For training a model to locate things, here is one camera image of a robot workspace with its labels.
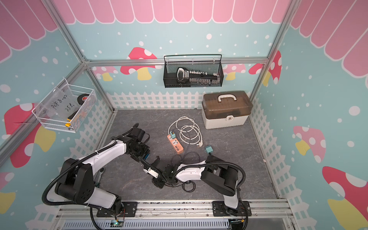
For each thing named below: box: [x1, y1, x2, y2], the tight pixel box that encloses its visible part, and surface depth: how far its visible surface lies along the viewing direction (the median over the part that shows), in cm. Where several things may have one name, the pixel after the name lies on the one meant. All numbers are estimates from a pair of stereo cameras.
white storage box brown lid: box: [201, 90, 254, 130], surface depth 100 cm
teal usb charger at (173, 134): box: [169, 130, 176, 139], surface depth 99 cm
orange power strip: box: [166, 133, 184, 155], surface depth 98 cm
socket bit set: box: [176, 67, 221, 86], surface depth 91 cm
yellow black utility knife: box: [65, 108, 80, 127], surface depth 65 cm
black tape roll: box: [77, 93, 90, 106], surface depth 81 cm
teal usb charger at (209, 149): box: [205, 145, 214, 154], surface depth 96 cm
